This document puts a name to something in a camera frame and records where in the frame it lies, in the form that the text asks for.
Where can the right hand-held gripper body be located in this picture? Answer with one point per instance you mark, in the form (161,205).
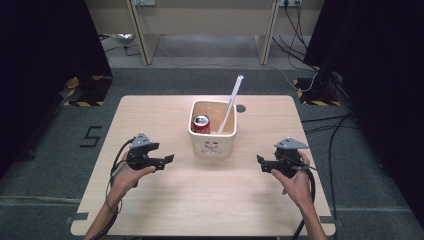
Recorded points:
(289,156)

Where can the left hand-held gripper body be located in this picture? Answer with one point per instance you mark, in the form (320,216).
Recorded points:
(141,151)

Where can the white square container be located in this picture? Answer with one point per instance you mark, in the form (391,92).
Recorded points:
(213,145)

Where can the red drink can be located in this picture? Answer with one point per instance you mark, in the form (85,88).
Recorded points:
(201,124)

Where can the white paper-wrapped straw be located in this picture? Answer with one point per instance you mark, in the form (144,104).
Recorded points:
(231,100)

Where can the person's right hand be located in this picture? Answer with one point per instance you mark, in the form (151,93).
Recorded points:
(296,186)

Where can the person's left hand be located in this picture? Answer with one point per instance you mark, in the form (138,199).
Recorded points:
(128,181)

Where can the dark round table grommet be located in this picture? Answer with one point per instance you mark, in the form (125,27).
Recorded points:
(240,108)

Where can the stand base with striped tape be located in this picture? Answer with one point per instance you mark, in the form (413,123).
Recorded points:
(316,96)
(88,93)

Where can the crumpled silver foil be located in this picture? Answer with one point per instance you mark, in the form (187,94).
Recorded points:
(124,37)

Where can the black curtain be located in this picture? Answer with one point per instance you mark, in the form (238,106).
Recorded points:
(40,73)
(383,83)

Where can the wall power socket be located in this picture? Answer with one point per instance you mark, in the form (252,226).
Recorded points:
(290,2)
(144,2)

